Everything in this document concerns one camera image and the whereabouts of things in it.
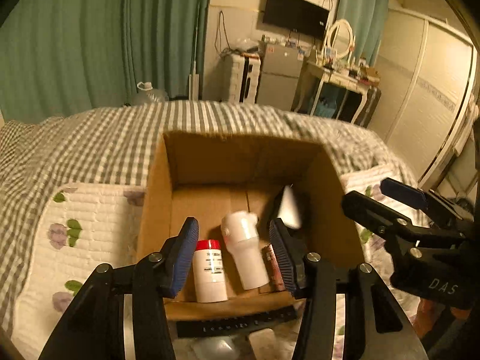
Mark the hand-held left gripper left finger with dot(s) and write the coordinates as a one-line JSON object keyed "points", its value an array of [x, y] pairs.
{"points": [[184, 255]]}

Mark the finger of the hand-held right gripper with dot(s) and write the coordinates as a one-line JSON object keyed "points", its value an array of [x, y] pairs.
{"points": [[369, 210], [403, 193]]}

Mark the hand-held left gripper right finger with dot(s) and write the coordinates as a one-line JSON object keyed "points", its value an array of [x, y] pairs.
{"points": [[282, 258]]}

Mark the white plastic bottle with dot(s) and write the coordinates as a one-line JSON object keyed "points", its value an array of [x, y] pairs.
{"points": [[245, 251]]}

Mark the white pouch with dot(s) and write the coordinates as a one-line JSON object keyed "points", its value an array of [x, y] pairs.
{"points": [[288, 206]]}

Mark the brown cardboard box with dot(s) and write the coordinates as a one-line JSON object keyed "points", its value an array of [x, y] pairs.
{"points": [[210, 165]]}

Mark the person's right hand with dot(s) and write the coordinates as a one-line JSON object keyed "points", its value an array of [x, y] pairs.
{"points": [[431, 317]]}

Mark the small brown packet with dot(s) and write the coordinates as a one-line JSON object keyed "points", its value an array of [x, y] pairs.
{"points": [[273, 270]]}

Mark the white bottle with red cap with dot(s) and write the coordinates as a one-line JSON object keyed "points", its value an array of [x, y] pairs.
{"points": [[209, 275]]}

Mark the black suitcase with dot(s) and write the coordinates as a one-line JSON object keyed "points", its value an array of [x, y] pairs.
{"points": [[369, 107]]}

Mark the white floral quilt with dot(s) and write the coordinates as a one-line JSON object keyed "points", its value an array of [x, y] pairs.
{"points": [[93, 225]]}

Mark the white sliding wardrobe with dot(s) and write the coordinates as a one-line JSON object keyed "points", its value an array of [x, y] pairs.
{"points": [[423, 93]]}

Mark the white vanity table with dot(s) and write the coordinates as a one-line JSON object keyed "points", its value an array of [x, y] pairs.
{"points": [[335, 82]]}

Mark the grey checked blanket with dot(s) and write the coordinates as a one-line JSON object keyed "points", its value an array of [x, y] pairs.
{"points": [[93, 146]]}

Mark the grey small fridge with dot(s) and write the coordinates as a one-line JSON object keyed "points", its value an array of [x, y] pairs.
{"points": [[279, 75]]}

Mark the clear water jug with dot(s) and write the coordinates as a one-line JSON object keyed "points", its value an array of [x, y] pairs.
{"points": [[150, 93]]}

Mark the white round mirror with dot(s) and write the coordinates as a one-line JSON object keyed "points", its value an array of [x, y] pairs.
{"points": [[339, 39]]}

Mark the white ribbed suitcase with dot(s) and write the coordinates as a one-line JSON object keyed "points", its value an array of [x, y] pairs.
{"points": [[243, 78]]}

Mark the green window curtain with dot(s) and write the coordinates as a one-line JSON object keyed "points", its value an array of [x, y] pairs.
{"points": [[93, 37], [362, 15]]}

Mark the white pole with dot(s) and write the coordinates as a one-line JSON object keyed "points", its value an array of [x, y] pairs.
{"points": [[194, 52]]}

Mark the black wall television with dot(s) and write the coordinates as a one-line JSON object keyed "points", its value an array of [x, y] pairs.
{"points": [[294, 13]]}

